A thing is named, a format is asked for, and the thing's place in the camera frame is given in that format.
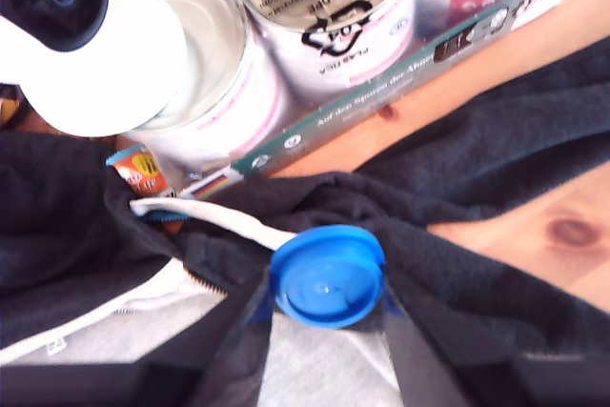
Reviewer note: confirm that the blue coffee capsule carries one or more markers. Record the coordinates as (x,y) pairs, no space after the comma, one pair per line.
(329,278)

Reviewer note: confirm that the orange snack wrapper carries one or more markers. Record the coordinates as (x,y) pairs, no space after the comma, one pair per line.
(143,173)

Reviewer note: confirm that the black and grey hoodie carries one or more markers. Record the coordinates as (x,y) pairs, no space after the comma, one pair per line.
(476,140)

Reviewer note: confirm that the silver tin can small text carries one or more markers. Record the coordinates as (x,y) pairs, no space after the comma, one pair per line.
(224,107)

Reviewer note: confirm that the green and white flat box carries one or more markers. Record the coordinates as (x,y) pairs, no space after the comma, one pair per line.
(362,102)

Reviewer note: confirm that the silver tin can black logo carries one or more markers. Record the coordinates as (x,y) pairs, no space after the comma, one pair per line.
(333,54)

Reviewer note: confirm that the white security camera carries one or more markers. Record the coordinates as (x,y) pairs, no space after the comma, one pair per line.
(119,68)

